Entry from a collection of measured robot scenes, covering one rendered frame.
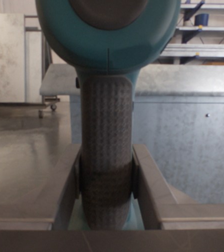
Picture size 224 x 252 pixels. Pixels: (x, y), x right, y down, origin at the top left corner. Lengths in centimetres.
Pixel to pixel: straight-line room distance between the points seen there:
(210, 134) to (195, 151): 5
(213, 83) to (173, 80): 8
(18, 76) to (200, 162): 296
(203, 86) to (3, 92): 306
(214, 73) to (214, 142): 18
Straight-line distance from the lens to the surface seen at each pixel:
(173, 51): 445
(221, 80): 42
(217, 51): 478
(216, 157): 54
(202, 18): 487
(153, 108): 43
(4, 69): 331
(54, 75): 38
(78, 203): 17
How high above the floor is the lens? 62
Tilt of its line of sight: 14 degrees down
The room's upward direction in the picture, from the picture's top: straight up
